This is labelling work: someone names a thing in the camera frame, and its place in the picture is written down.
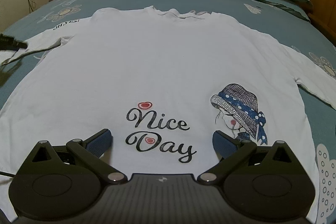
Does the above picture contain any teal floral bed sheet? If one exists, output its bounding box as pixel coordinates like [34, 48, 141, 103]
[1, 0, 335, 223]

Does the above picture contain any lower teal pillow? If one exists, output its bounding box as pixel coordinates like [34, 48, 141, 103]
[255, 0, 310, 22]

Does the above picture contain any white printed long-sleeve shirt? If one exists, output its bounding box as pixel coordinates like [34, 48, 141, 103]
[1, 7, 335, 223]

